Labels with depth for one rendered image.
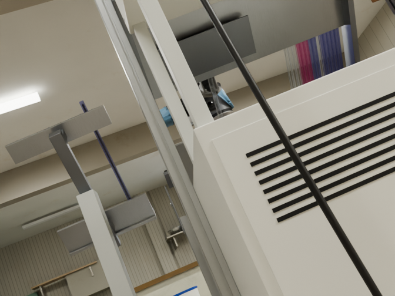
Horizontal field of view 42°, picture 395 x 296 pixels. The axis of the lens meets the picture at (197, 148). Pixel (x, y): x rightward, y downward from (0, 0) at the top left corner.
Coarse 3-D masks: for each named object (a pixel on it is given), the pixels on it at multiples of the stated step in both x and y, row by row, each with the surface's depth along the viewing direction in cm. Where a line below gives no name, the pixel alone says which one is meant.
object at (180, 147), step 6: (180, 144) 166; (180, 150) 167; (186, 150) 168; (180, 156) 168; (186, 156) 169; (186, 162) 170; (186, 168) 171; (192, 168) 172; (192, 174) 173; (192, 180) 174
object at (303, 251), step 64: (128, 0) 110; (192, 0) 120; (192, 128) 112; (256, 128) 82; (320, 128) 83; (384, 128) 83; (256, 192) 79; (320, 192) 75; (384, 192) 80; (320, 256) 77; (384, 256) 77
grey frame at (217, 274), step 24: (96, 0) 136; (120, 24) 134; (120, 48) 132; (144, 96) 129; (168, 144) 125; (168, 168) 123; (192, 192) 121; (192, 216) 120; (192, 240) 168; (216, 240) 118; (216, 264) 117; (216, 288) 164
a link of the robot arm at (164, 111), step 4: (180, 100) 193; (164, 108) 195; (184, 108) 192; (160, 112) 194; (164, 112) 193; (168, 112) 193; (164, 116) 193; (168, 116) 193; (188, 116) 195; (164, 120) 193; (168, 120) 193; (172, 120) 194; (168, 124) 195; (172, 124) 195; (192, 124) 227
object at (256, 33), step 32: (224, 0) 149; (256, 0) 152; (288, 0) 155; (320, 0) 158; (192, 32) 150; (256, 32) 157; (288, 32) 160; (320, 32) 163; (192, 64) 151; (224, 64) 154; (160, 96) 156
